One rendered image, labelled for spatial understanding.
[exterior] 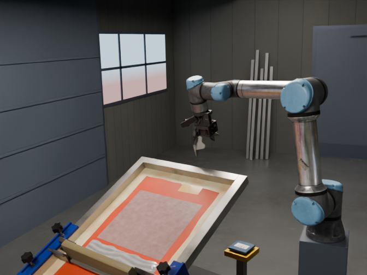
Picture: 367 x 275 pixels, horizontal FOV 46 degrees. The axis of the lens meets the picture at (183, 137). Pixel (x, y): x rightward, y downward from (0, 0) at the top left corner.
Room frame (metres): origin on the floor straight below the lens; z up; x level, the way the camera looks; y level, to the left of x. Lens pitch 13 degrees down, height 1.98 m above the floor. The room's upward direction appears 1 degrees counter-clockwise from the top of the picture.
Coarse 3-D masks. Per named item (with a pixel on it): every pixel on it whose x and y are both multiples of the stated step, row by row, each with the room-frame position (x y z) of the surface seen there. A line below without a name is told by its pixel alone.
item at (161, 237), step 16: (176, 192) 1.78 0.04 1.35; (208, 192) 1.72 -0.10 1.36; (160, 208) 1.71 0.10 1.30; (176, 208) 1.68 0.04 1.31; (192, 208) 1.66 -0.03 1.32; (160, 224) 1.62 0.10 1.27; (176, 224) 1.60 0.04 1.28; (192, 224) 1.57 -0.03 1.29; (144, 240) 1.56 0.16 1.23; (160, 240) 1.54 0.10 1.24; (176, 240) 1.52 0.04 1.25; (144, 256) 1.48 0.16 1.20; (160, 256) 1.46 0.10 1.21
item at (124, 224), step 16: (144, 192) 1.84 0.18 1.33; (160, 192) 1.81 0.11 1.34; (128, 208) 1.77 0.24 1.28; (144, 208) 1.74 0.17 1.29; (112, 224) 1.70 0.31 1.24; (128, 224) 1.67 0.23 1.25; (144, 224) 1.65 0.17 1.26; (112, 240) 1.61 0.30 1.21; (128, 240) 1.59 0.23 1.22; (64, 272) 1.52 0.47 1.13; (80, 272) 1.49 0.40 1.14
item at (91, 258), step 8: (64, 248) 1.51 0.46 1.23; (72, 248) 1.48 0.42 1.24; (80, 248) 1.47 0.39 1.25; (72, 256) 1.51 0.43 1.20; (80, 256) 1.46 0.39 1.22; (88, 256) 1.42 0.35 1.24; (96, 256) 1.41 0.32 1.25; (104, 256) 1.40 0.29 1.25; (88, 264) 1.46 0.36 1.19; (96, 264) 1.42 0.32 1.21; (104, 264) 1.37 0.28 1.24; (112, 264) 1.36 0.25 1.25; (120, 264) 1.35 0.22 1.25; (112, 272) 1.37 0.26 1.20; (120, 272) 1.33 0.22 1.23; (128, 272) 1.31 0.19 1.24
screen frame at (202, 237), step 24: (144, 168) 2.01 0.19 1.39; (168, 168) 1.92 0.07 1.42; (192, 168) 1.85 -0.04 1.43; (120, 192) 1.88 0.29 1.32; (240, 192) 1.66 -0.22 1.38; (96, 216) 1.76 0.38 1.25; (216, 216) 1.53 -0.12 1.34; (72, 240) 1.66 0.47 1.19; (192, 240) 1.45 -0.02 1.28; (48, 264) 1.56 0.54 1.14
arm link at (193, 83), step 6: (192, 78) 1.88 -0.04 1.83; (198, 78) 1.86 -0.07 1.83; (186, 84) 1.88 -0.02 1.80; (192, 84) 1.85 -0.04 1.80; (198, 84) 1.85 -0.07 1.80; (192, 90) 1.85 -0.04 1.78; (198, 90) 1.84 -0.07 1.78; (192, 96) 1.86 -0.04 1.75; (198, 96) 1.84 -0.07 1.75; (192, 102) 1.88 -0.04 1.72; (198, 102) 1.86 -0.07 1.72; (204, 102) 1.88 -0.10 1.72
